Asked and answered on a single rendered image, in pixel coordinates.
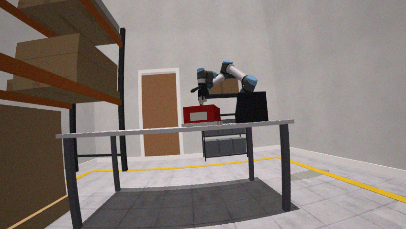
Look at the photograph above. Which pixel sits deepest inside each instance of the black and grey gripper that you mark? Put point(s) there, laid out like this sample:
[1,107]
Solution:
[202,93]

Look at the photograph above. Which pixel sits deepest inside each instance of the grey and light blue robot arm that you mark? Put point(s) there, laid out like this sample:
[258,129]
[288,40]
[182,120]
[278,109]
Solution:
[249,82]

